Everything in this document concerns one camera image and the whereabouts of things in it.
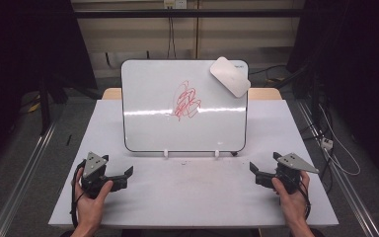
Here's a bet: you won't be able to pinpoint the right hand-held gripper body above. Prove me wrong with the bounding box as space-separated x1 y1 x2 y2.
256 152 320 195

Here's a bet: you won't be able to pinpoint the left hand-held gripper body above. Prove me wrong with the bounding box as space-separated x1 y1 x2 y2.
79 151 129 200

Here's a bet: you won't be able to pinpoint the white whiteboard with black rim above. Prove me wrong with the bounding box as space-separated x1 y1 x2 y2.
120 58 250 154

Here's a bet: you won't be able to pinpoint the white rounded whiteboard eraser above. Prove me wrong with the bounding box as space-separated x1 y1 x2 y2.
209 56 252 99

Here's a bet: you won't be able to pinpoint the person's right hand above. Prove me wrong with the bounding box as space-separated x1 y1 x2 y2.
270 171 311 228

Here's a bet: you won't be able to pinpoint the person's left hand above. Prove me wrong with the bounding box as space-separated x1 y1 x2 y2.
72 168 114 230

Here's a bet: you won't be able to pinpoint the white power strip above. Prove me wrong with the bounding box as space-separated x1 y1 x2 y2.
320 137 335 151

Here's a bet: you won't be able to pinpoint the black metal stand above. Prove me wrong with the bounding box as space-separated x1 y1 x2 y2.
38 75 67 136

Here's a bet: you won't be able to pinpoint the black curtain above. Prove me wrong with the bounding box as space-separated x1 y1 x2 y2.
285 0 379 189
0 0 98 174

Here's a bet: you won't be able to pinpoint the black horizontal metal bar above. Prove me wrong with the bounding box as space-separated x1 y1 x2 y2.
73 9 305 19

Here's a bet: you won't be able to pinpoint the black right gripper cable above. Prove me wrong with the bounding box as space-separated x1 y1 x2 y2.
297 179 312 221

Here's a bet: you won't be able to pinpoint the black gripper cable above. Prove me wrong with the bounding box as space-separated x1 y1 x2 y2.
297 179 312 221
69 159 88 230

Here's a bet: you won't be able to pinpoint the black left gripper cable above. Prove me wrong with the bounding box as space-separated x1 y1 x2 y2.
69 159 88 230

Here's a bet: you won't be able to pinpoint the white floor cable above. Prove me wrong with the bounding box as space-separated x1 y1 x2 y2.
318 104 362 177

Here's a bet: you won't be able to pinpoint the metal floor rail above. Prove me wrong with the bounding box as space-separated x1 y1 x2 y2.
0 121 58 237
295 100 379 237

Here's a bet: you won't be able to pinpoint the black floor cable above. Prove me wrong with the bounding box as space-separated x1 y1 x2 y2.
249 64 288 76

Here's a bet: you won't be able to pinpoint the black hanging wall cables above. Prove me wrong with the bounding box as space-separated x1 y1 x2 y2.
166 16 178 60

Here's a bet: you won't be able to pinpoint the thin vertical wall pipe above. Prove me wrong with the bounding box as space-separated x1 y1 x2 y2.
194 0 201 60

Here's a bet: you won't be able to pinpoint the white wall socket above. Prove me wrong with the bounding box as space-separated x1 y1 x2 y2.
163 0 188 10

